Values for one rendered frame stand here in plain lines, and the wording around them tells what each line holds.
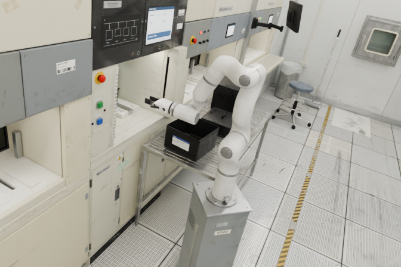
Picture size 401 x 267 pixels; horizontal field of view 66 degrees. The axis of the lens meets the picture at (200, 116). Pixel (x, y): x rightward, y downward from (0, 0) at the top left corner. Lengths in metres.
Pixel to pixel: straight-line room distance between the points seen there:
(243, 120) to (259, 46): 3.55
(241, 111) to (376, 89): 4.77
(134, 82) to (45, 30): 1.19
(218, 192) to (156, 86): 0.96
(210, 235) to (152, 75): 1.18
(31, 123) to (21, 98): 0.43
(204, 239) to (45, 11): 1.38
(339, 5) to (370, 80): 1.39
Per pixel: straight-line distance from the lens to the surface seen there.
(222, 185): 1.76
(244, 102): 1.53
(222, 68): 1.52
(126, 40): 1.75
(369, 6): 5.95
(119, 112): 2.30
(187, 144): 2.08
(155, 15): 1.93
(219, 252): 2.03
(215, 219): 1.80
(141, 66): 2.38
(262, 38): 5.02
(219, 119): 2.50
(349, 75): 6.10
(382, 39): 5.87
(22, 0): 1.31
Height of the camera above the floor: 1.95
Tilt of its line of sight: 26 degrees down
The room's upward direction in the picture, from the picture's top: 11 degrees clockwise
